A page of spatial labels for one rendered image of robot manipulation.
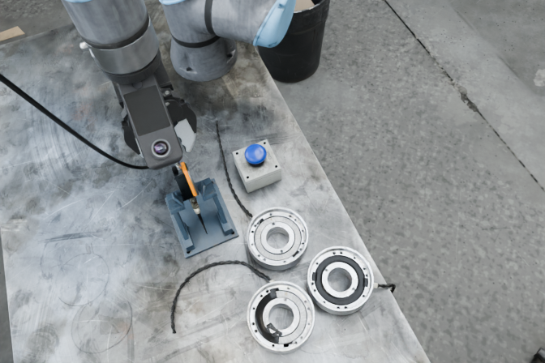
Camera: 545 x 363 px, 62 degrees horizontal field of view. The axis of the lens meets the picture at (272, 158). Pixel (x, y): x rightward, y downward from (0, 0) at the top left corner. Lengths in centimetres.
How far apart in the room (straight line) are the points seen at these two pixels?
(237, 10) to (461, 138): 132
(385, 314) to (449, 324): 89
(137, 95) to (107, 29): 10
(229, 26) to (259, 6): 7
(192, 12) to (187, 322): 55
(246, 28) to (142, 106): 36
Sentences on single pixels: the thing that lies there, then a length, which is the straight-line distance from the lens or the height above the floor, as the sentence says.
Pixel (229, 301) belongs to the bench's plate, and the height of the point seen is 80.
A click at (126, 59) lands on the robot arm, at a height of 121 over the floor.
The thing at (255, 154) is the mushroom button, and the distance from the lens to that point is 80.
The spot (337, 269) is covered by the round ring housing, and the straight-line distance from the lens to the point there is 78.
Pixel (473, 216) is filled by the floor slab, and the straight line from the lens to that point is 182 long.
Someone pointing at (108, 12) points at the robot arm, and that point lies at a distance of 48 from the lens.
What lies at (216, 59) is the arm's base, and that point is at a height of 85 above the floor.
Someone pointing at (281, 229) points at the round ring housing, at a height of 82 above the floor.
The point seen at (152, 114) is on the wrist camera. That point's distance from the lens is 55.
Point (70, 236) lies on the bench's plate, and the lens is 91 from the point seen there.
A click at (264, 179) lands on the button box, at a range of 83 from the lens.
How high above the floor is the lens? 156
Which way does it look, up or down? 59 degrees down
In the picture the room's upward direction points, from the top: 5 degrees counter-clockwise
